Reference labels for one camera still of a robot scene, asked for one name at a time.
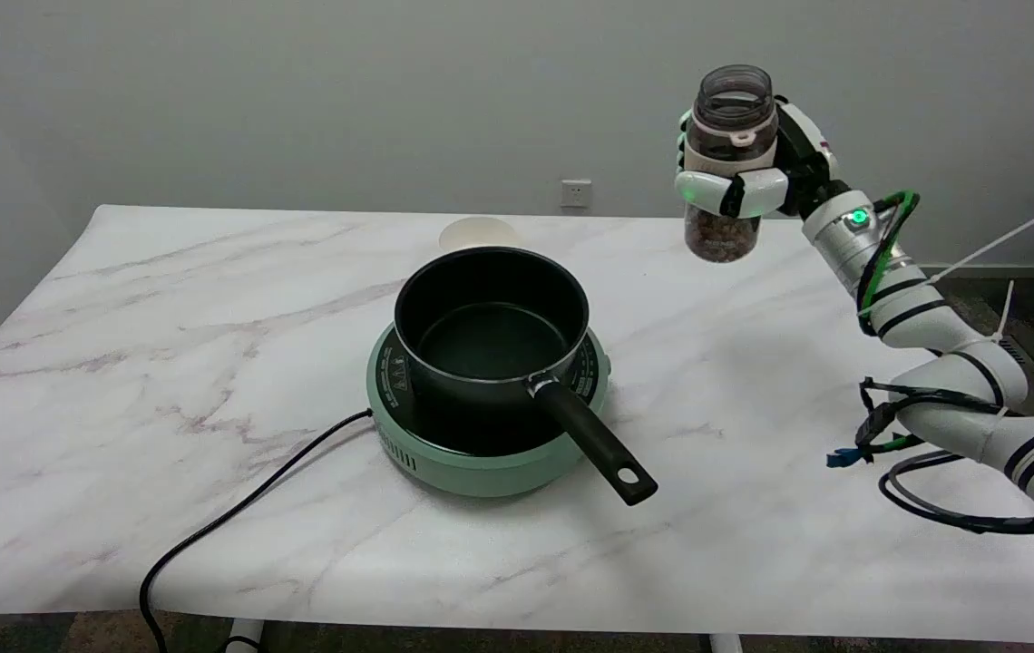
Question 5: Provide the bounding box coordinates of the green robot cable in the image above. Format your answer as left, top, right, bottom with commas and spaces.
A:
857, 190, 922, 315

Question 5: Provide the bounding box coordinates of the beige round lid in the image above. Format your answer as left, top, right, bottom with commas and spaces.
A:
439, 217, 523, 256

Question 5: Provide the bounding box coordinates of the green induction cooker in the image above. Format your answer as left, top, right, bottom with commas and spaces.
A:
366, 321, 611, 499

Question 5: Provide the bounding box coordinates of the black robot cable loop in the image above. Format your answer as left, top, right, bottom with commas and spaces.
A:
855, 375, 1034, 535

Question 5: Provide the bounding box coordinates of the black power cable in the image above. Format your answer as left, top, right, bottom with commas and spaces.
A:
138, 408, 376, 653

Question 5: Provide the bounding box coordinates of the long white zip tie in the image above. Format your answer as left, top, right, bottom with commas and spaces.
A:
857, 215, 1034, 319

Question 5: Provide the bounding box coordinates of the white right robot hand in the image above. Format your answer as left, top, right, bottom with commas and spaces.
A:
674, 95, 850, 220

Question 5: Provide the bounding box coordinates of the black soup pot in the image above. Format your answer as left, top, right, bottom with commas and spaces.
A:
394, 247, 659, 507

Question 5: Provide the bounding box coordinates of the clear plastic bottle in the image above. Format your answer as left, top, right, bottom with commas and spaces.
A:
684, 64, 779, 265

